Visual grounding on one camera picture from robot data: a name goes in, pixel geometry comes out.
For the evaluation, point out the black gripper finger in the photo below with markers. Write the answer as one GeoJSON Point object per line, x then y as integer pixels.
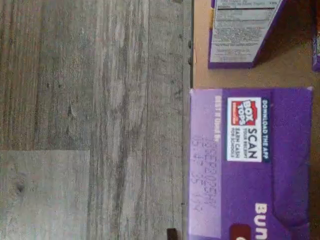
{"type": "Point", "coordinates": [172, 235]}

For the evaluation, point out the purple box brown patch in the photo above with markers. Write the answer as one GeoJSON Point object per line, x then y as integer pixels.
{"type": "Point", "coordinates": [250, 187]}

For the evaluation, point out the tan wooden shelf board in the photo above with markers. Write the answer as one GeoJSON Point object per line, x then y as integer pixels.
{"type": "Point", "coordinates": [287, 75]}

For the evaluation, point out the purple box yellow orange patch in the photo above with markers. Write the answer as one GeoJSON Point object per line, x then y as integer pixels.
{"type": "Point", "coordinates": [232, 37]}

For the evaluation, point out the purple Annie's box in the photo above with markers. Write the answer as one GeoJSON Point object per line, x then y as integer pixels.
{"type": "Point", "coordinates": [317, 52]}

